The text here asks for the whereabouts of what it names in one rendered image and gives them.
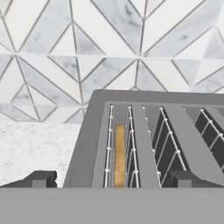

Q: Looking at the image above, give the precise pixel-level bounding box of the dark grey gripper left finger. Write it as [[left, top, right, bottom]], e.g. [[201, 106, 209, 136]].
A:
[[0, 170, 58, 188]]

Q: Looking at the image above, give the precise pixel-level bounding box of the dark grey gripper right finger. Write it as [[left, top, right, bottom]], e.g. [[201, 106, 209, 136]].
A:
[[167, 170, 224, 188]]

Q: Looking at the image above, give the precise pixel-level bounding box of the grey toaster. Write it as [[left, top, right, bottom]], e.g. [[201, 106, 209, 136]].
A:
[[63, 89, 224, 188]]

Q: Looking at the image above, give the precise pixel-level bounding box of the golden brown bread slice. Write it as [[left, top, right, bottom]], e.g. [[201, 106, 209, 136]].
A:
[[114, 123, 126, 188]]

